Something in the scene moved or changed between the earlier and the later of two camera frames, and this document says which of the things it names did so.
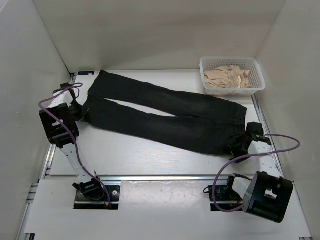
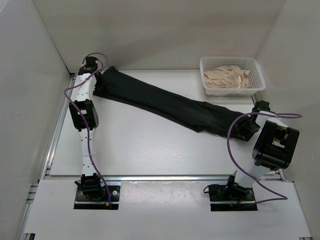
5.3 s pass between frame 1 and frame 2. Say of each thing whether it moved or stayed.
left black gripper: moved
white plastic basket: stayed
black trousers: moved
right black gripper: moved
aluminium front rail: stayed
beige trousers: stayed
